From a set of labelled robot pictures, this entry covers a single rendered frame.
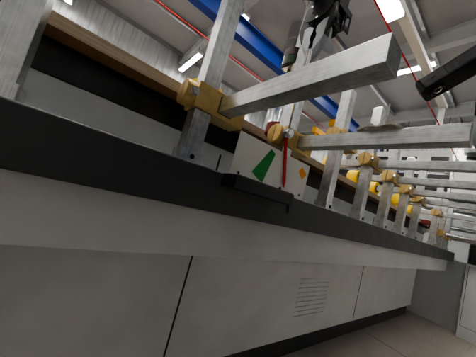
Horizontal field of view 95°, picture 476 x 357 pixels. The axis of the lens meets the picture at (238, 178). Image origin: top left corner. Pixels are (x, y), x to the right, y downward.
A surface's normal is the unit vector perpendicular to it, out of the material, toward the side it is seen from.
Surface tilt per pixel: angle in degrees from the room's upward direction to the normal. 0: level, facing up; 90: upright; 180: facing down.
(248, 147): 90
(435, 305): 90
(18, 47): 90
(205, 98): 90
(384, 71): 180
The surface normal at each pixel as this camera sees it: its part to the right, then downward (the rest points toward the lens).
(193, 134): 0.59, 0.08
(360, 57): -0.76, -0.26
